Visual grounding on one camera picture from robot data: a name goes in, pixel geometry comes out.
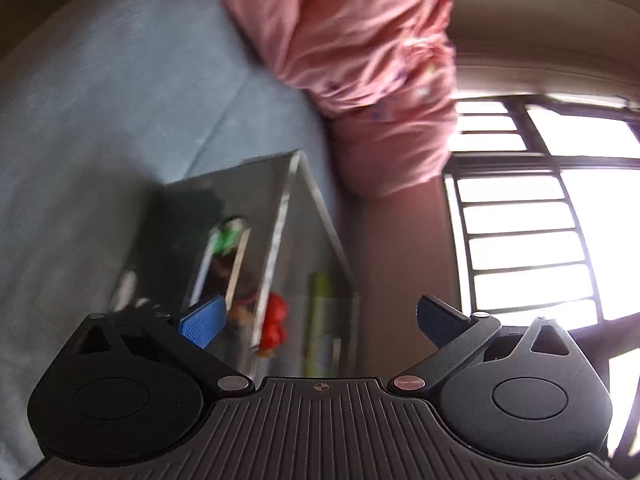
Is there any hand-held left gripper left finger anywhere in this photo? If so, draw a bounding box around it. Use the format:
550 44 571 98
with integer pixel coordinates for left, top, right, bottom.
74 296 255 394

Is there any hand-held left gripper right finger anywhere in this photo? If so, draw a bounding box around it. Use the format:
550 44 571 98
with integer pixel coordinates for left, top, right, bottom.
393 294 577 392

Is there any red small toy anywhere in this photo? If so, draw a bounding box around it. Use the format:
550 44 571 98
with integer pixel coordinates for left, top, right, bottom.
259 293 291 357

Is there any green and white small item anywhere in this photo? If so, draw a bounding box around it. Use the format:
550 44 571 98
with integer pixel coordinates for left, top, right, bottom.
210 215 249 257

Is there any yellow-green tube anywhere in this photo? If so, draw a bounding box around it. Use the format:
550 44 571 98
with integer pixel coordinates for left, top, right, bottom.
304 272 335 377

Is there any clear acrylic organizer box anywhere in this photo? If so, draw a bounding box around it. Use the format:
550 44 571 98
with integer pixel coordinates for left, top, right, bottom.
110 150 362 379

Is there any window with dark grille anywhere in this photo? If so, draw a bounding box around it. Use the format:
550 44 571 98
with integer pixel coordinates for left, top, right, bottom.
442 94 640 472

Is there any pink quilt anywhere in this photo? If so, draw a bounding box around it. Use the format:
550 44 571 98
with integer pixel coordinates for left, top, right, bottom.
206 0 460 199

